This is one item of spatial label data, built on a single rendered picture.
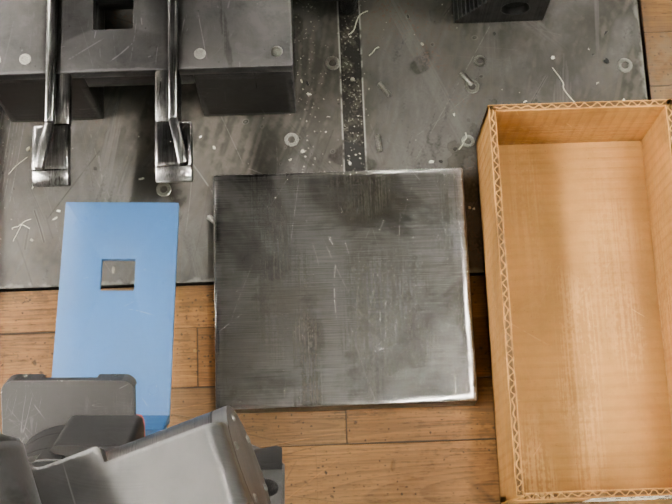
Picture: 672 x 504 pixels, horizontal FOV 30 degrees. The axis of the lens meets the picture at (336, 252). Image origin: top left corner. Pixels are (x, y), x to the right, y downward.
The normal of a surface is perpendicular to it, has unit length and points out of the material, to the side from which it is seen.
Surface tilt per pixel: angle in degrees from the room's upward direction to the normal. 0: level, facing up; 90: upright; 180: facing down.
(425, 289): 0
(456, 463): 0
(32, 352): 0
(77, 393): 24
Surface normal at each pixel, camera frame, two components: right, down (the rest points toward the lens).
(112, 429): 0.00, -0.99
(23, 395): 0.04, 0.15
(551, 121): 0.04, 0.97
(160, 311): 0.03, -0.37
